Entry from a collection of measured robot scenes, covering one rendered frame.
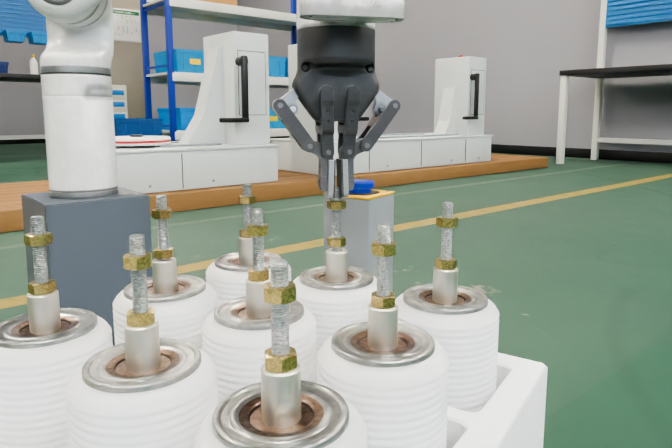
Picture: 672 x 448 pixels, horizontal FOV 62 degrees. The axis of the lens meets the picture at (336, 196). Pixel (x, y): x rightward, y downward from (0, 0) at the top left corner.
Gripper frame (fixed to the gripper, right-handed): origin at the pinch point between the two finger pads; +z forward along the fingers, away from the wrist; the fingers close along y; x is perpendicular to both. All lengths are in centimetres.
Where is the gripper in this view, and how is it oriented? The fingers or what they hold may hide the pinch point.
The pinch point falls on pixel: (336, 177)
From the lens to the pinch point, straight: 55.8
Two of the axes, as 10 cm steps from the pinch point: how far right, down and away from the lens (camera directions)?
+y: -9.7, 0.3, -2.3
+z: 0.0, 9.9, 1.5
